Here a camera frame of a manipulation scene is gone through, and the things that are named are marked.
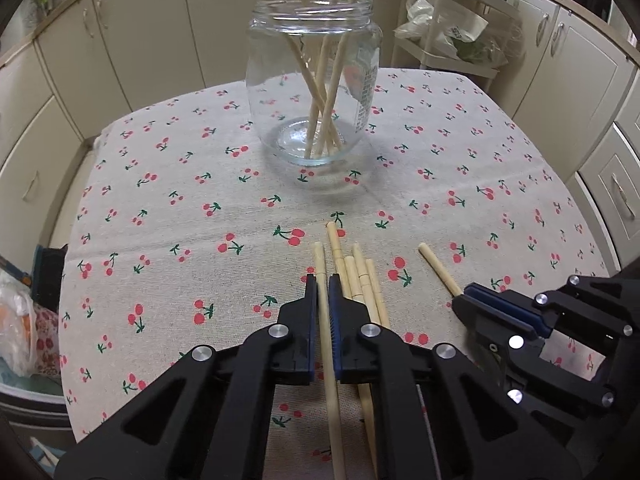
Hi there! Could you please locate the white plastic bag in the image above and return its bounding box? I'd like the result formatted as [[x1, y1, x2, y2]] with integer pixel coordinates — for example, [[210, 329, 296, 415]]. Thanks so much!
[[395, 0, 490, 57]]

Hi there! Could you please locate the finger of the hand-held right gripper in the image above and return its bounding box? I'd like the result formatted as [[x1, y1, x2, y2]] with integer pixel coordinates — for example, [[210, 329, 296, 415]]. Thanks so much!
[[452, 294, 621, 461], [464, 272, 636, 342]]

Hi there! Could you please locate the printed waste bin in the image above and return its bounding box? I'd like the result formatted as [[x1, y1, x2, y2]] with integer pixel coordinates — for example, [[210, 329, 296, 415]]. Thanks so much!
[[27, 305, 65, 378]]

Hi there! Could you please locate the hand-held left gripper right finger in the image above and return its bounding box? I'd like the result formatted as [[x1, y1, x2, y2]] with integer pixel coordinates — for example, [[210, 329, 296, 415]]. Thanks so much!
[[327, 274, 583, 480]]

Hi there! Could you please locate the dark teal dustpan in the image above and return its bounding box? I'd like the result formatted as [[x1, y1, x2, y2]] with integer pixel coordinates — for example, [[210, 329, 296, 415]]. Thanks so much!
[[31, 244, 69, 312]]

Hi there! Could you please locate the clear glass jar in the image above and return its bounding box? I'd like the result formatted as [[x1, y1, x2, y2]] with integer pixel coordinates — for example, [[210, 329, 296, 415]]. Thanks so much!
[[245, 0, 384, 166]]

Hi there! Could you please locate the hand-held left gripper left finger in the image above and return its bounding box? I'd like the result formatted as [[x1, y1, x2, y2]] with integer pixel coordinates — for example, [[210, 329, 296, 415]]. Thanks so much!
[[52, 274, 321, 480]]

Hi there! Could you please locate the clear plastic bag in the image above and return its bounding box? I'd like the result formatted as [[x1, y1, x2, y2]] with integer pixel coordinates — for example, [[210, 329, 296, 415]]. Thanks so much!
[[0, 267, 43, 377]]

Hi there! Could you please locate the white rolling cart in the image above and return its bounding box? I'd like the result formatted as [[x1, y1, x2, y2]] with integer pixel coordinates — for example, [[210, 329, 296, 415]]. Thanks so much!
[[390, 0, 527, 82]]

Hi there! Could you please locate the cherry print tablecloth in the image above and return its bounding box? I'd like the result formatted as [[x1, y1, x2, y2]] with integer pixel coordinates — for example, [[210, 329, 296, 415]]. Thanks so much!
[[57, 67, 617, 480]]

